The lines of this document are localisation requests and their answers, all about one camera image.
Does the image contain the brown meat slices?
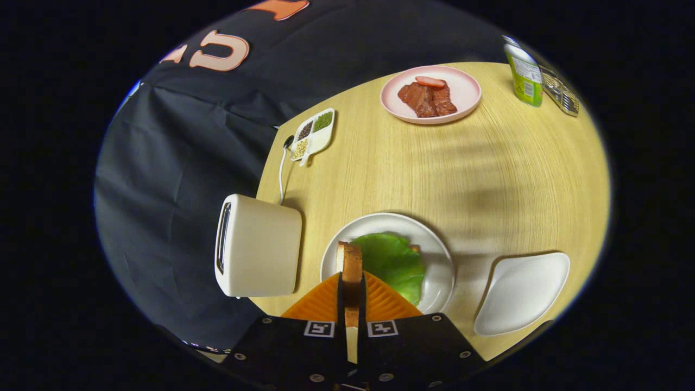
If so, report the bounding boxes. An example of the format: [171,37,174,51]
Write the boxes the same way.
[397,81,458,118]

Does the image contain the cream white toaster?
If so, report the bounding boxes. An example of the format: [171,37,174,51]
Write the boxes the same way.
[214,194,303,298]

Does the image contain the round white plate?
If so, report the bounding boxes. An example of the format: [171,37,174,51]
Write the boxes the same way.
[320,212,456,316]

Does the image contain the green label metal bottle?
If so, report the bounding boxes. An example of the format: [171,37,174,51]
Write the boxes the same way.
[502,36,544,107]

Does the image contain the white toaster cable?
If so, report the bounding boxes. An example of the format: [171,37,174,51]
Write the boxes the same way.
[278,135,295,206]

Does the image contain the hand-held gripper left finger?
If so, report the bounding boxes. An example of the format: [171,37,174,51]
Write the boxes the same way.
[224,272,348,390]

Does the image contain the white divided tray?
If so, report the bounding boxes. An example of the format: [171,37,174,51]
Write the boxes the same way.
[290,108,336,167]

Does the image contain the wire mesh basket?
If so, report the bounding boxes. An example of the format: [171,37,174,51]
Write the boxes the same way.
[540,64,580,118]

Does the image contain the pink plate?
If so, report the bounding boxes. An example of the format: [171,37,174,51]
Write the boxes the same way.
[380,65,482,125]

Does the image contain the white square plate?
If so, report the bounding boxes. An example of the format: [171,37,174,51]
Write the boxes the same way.
[473,251,571,337]

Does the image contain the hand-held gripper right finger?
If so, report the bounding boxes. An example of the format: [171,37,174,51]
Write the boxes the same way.
[357,270,488,390]

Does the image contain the toasted bread slice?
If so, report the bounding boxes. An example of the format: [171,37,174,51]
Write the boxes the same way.
[336,241,363,364]

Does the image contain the green lettuce leaf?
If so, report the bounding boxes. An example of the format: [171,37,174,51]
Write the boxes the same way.
[350,232,426,306]

